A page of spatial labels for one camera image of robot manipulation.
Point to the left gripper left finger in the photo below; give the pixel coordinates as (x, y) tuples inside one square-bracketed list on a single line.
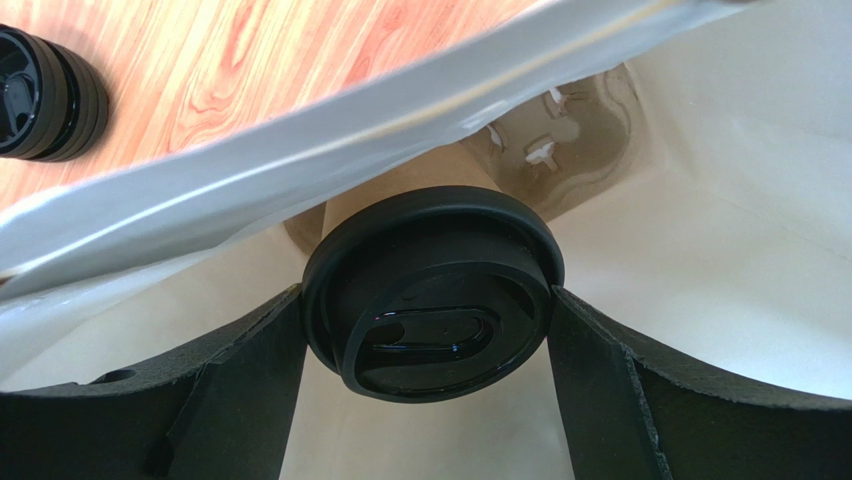
[(217, 407)]

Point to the beige paper bag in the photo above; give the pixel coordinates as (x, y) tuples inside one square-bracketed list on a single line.
[(727, 237)]

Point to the single brown paper cup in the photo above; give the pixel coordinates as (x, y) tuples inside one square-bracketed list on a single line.
[(447, 165)]

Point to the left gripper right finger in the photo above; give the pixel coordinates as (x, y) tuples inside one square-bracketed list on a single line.
[(635, 408)]

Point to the stack of black lids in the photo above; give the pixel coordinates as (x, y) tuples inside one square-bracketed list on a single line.
[(54, 104)]

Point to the single black cup lid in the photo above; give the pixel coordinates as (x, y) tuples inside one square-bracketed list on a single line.
[(431, 294)]

